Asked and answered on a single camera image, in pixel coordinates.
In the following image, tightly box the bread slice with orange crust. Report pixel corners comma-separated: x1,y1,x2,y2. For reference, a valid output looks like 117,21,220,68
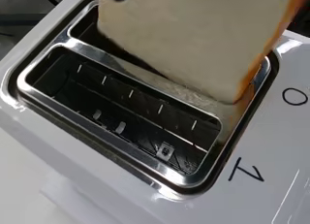
97,0,306,106

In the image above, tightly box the steel two-slot toaster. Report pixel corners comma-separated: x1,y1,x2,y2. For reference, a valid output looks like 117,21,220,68
0,0,310,224

